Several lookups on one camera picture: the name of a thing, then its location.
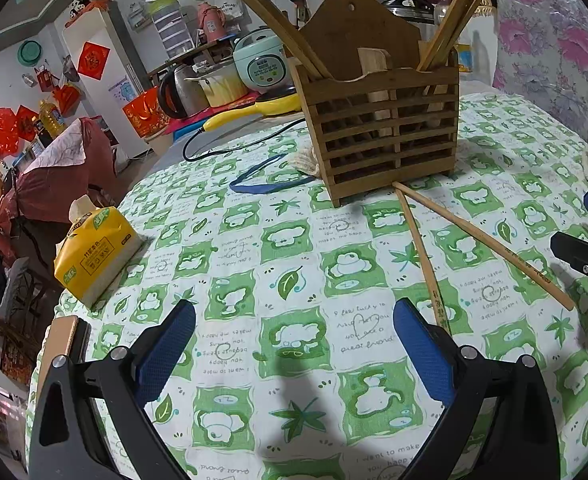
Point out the steel electric kettle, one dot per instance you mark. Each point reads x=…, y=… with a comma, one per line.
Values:
x=181, y=92

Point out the red paper decorations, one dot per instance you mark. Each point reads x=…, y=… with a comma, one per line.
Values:
x=4, y=127

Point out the yellow tissue pack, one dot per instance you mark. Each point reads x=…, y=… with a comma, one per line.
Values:
x=96, y=255

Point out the red gift box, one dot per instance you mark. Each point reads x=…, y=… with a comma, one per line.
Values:
x=144, y=112

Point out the green round basin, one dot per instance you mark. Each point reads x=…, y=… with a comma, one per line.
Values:
x=30, y=53

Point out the dark red cloth cover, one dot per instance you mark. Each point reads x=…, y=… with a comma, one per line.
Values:
x=59, y=175

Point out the red diamond paper sticker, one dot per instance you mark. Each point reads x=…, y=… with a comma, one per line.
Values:
x=93, y=60

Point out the clear plastic drawer unit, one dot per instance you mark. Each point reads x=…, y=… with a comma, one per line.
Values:
x=171, y=30

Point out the yellow frying pan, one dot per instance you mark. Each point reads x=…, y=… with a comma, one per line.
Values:
x=254, y=110

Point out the green white printed tablecloth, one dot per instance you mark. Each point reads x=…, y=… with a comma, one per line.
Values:
x=284, y=270

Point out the yellow oil bottle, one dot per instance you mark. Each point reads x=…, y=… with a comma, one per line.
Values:
x=50, y=119

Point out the white fridge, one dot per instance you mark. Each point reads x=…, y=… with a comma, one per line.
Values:
x=109, y=110

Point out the panda plush toy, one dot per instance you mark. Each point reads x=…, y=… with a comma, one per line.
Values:
x=80, y=2

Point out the pink thermos jug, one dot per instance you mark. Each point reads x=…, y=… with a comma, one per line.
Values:
x=211, y=22

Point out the long bamboo chopstick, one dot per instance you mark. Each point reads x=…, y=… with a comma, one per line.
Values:
x=479, y=236
x=449, y=17
x=421, y=255
x=279, y=35
x=296, y=35
x=455, y=27
x=461, y=25

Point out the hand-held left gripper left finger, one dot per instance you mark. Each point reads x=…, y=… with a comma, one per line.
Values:
x=166, y=347

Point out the steel pressure cooker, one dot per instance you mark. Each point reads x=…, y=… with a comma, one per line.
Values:
x=408, y=9

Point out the white pot with lid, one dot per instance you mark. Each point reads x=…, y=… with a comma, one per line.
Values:
x=219, y=87

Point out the pink floral cloth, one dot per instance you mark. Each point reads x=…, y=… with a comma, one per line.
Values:
x=549, y=50

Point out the brown wooden utensil holder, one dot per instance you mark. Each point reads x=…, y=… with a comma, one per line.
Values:
x=374, y=125

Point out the blue band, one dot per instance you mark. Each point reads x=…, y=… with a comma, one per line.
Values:
x=269, y=187

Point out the rose gold flat device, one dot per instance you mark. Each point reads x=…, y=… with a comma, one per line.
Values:
x=64, y=355

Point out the clear glass jar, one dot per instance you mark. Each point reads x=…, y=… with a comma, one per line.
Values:
x=446, y=7

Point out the white cabinet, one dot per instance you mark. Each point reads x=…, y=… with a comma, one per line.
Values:
x=481, y=45

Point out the light green rice cooker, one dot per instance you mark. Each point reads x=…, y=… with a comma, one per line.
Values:
x=261, y=62

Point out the white container blue label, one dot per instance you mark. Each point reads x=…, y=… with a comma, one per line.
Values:
x=465, y=57

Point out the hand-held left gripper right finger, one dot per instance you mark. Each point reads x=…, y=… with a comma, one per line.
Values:
x=421, y=347

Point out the beige knitted cloth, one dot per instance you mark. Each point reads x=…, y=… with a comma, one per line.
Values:
x=310, y=160

